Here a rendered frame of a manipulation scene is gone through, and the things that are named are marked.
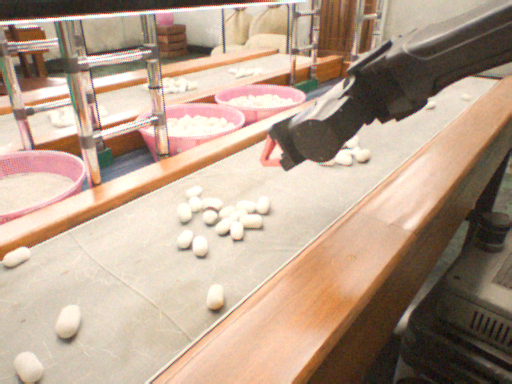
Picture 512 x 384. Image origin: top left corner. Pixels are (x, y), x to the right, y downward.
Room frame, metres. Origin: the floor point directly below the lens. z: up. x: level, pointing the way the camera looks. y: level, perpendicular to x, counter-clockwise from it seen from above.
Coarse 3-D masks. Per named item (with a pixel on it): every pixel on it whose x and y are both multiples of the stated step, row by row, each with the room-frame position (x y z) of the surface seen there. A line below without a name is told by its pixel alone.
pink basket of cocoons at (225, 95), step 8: (232, 88) 1.27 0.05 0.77; (240, 88) 1.29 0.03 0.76; (248, 88) 1.30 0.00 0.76; (264, 88) 1.30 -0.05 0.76; (272, 88) 1.30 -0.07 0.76; (280, 88) 1.28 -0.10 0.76; (288, 88) 1.27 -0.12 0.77; (216, 96) 1.17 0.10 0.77; (224, 96) 1.23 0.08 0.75; (232, 96) 1.26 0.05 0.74; (296, 96) 1.23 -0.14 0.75; (304, 96) 1.16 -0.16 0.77; (224, 104) 1.09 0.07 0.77; (296, 104) 1.09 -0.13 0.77; (248, 112) 1.06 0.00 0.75; (256, 112) 1.05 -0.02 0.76; (264, 112) 1.05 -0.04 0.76; (280, 112) 1.06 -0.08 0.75; (248, 120) 1.06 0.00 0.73; (256, 120) 1.06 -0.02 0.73
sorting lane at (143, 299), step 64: (384, 128) 0.96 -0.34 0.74; (256, 192) 0.62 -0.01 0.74; (320, 192) 0.62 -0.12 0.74; (64, 256) 0.44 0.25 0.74; (128, 256) 0.44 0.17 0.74; (192, 256) 0.44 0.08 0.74; (256, 256) 0.44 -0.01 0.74; (0, 320) 0.33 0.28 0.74; (128, 320) 0.32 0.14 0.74; (192, 320) 0.32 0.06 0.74
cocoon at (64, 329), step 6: (66, 306) 0.32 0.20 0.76; (72, 306) 0.32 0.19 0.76; (66, 312) 0.31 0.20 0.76; (72, 312) 0.32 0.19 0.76; (78, 312) 0.32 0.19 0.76; (60, 318) 0.31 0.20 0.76; (66, 318) 0.31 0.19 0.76; (72, 318) 0.31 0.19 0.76; (78, 318) 0.31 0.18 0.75; (60, 324) 0.30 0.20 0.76; (66, 324) 0.30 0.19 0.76; (72, 324) 0.30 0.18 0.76; (78, 324) 0.31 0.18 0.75; (60, 330) 0.30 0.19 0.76; (66, 330) 0.30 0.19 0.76; (72, 330) 0.30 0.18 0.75; (60, 336) 0.30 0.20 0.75; (66, 336) 0.30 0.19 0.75
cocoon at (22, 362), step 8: (24, 352) 0.27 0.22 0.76; (16, 360) 0.26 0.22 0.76; (24, 360) 0.26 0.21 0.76; (32, 360) 0.26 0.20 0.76; (16, 368) 0.25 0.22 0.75; (24, 368) 0.25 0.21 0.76; (32, 368) 0.25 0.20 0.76; (40, 368) 0.25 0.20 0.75; (24, 376) 0.24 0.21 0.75; (32, 376) 0.24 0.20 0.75; (40, 376) 0.25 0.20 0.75
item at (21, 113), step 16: (0, 32) 0.77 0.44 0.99; (80, 32) 0.88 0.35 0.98; (0, 48) 0.76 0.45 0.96; (16, 48) 0.78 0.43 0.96; (32, 48) 0.81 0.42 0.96; (80, 48) 0.88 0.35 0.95; (0, 64) 0.76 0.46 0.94; (16, 80) 0.77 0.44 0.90; (16, 96) 0.76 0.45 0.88; (16, 112) 0.76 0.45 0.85; (32, 112) 0.78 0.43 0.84; (96, 112) 0.89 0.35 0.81; (96, 128) 0.88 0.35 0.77; (32, 144) 0.77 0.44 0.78; (96, 144) 0.88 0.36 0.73; (112, 160) 0.89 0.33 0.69
